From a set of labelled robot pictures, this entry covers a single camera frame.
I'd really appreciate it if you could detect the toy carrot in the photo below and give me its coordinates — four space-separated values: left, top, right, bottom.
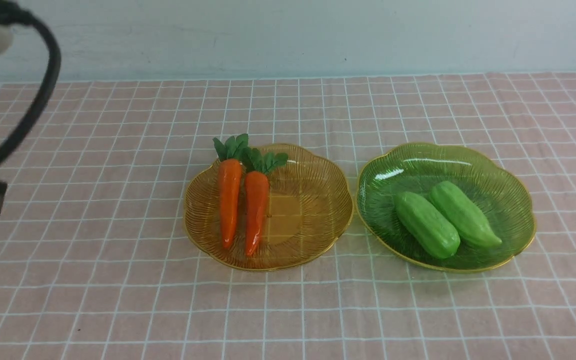
241 147 290 258
212 133 249 250

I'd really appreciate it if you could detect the green toy gourd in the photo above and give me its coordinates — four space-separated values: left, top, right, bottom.
394 191 461 260
429 181 503 249

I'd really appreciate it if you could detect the amber plastic plate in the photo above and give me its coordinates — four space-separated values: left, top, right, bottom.
183 143 354 272

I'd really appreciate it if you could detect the pink checkered tablecloth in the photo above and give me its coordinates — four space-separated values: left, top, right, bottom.
0 73 576 360

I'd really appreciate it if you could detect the green plastic plate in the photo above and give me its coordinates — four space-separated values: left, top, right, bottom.
356 142 537 273

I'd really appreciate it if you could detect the black camera cable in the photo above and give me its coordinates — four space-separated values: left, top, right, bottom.
0 0 62 176

